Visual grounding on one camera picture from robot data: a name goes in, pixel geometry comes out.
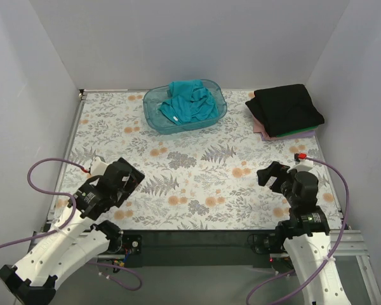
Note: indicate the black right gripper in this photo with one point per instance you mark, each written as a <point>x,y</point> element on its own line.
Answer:
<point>274,177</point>

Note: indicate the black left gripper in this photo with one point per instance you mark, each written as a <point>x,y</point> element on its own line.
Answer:
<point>126,179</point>

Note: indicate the teal t-shirt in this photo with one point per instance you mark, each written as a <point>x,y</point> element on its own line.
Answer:
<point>189,102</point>

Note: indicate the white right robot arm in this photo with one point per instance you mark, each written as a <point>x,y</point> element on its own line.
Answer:
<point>305,236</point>

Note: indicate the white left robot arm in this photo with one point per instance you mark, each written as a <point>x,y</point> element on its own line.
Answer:
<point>77,237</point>

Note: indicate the pink folded t-shirt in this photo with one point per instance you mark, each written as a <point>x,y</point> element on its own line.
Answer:
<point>258,127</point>

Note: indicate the floral patterned table mat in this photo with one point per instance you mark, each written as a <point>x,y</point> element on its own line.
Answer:
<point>201,179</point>

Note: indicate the lavender folded t-shirt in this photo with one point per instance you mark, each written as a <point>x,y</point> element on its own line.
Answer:
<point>310,133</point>

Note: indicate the black folded t-shirt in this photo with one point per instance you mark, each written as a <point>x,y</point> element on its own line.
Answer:
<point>284,110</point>

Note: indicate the green folded t-shirt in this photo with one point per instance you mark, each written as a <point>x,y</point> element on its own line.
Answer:
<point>296,132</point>

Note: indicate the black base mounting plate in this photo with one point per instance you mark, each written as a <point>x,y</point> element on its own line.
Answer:
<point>162,248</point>

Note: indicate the teal transparent plastic basket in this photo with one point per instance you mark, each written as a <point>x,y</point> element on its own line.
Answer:
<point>156,120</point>

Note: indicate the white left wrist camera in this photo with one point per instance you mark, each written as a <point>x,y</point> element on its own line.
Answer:
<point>98,166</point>

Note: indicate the aluminium frame rail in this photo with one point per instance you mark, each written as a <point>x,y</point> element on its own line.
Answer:
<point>351,244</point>

